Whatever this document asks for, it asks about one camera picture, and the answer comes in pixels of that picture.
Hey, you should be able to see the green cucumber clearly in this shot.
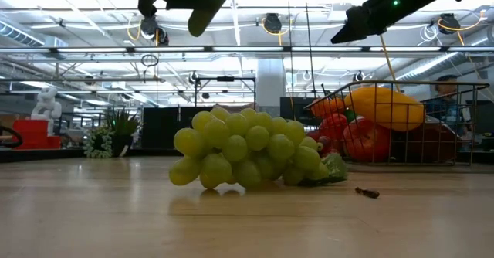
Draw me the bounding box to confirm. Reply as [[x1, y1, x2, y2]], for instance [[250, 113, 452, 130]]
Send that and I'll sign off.
[[187, 0, 241, 38]]

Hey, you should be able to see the yellow mango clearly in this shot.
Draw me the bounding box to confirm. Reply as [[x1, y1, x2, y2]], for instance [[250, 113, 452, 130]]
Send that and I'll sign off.
[[344, 86, 425, 133]]

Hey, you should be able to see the maroon round fruit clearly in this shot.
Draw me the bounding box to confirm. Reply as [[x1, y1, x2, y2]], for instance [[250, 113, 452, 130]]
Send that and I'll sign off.
[[389, 117, 462, 165]]

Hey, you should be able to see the green grape bunch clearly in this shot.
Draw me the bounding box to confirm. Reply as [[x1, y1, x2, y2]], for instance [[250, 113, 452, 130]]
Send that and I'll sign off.
[[168, 105, 349, 192]]

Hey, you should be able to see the white building column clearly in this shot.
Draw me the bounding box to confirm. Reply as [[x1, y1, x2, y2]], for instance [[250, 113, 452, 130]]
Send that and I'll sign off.
[[256, 59, 286, 116]]

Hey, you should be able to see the person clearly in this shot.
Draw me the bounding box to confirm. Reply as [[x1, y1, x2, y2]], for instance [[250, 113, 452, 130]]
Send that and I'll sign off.
[[424, 74, 474, 135]]

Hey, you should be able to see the purple grape bunch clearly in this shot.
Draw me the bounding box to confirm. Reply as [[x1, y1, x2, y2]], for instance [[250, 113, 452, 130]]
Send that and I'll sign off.
[[306, 129, 340, 158]]

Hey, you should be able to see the black partition screen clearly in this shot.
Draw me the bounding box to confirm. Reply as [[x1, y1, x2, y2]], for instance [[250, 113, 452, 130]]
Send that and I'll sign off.
[[141, 106, 217, 151]]

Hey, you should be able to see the spiky green potted plant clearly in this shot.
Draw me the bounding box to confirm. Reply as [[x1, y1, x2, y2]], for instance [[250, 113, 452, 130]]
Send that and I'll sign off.
[[103, 109, 142, 158]]

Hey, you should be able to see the pale green succulent plant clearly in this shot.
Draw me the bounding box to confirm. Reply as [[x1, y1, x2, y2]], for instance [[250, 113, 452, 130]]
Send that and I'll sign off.
[[83, 125, 115, 160]]

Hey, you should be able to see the small dark stem piece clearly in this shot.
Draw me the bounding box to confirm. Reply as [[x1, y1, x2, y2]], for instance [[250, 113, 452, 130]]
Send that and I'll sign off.
[[354, 186, 381, 199]]

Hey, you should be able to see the red box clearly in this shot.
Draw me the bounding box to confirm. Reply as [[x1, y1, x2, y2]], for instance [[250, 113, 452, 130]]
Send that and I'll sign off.
[[11, 118, 63, 151]]

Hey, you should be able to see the black ceiling cable reel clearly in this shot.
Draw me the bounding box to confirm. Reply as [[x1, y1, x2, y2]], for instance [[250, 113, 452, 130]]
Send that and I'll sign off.
[[438, 12, 460, 35], [139, 16, 160, 37], [263, 12, 283, 34]]

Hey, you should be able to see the yellow hanging cable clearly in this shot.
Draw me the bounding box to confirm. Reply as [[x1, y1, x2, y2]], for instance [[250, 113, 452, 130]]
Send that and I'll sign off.
[[379, 33, 402, 93]]

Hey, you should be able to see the black hanging ring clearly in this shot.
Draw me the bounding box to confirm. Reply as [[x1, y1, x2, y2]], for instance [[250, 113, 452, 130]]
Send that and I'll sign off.
[[140, 53, 160, 68]]

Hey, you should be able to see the thin black hanging cable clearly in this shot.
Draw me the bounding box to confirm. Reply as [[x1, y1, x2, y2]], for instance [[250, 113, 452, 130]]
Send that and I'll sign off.
[[286, 0, 295, 120]]

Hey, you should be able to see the metal wire basket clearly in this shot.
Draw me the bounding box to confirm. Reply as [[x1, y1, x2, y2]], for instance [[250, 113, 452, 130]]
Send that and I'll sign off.
[[303, 80, 490, 166]]

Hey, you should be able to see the silver ventilation duct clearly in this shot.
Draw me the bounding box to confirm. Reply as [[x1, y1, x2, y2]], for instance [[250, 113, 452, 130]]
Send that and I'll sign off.
[[393, 28, 494, 83]]

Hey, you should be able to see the long ceiling light rail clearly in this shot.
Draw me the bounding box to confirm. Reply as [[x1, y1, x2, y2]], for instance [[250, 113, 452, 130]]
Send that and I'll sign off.
[[0, 45, 494, 55]]

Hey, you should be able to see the black metal gantry frame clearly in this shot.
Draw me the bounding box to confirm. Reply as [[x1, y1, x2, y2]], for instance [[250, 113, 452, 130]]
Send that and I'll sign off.
[[192, 75, 258, 110]]

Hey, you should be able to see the black aluminium table frame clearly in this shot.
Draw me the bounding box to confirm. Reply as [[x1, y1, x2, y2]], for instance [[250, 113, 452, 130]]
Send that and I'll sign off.
[[0, 146, 494, 165]]

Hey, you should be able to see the black curved hose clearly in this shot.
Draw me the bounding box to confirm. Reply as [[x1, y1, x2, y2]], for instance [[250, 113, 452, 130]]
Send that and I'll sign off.
[[0, 124, 21, 150]]

